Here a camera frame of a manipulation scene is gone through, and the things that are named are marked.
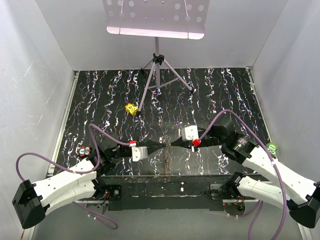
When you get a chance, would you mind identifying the metal key ring disc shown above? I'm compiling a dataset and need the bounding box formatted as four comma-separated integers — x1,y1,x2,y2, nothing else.
162,135,172,175

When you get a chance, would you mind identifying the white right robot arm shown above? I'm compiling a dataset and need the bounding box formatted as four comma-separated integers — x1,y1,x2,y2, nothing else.
171,116,320,229

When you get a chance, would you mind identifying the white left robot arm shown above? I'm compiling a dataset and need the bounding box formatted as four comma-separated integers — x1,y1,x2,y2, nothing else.
12,138,167,229

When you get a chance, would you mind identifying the yellow toy block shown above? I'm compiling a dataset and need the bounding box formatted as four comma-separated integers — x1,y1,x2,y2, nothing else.
125,103,139,116

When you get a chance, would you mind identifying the red owl toy block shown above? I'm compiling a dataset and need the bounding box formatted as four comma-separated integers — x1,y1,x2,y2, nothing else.
77,146,92,158

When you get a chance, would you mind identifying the green toy block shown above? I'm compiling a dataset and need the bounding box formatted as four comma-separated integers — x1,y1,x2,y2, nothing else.
266,142,279,155

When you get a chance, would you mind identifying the lilac music stand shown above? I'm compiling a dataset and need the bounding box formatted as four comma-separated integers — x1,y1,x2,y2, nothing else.
102,0,210,114

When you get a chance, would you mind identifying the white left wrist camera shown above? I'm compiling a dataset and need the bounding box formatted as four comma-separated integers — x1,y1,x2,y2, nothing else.
129,141,148,162

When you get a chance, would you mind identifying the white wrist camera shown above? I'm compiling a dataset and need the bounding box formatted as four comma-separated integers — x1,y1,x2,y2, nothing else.
181,125,201,147
129,141,148,162

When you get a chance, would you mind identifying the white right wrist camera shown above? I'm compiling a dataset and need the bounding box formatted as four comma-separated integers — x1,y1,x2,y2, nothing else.
181,125,201,147

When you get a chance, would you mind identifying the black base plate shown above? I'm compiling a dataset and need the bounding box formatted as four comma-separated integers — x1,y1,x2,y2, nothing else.
86,173,281,215

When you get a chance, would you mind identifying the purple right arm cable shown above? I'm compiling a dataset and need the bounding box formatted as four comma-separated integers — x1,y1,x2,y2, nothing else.
198,109,288,240

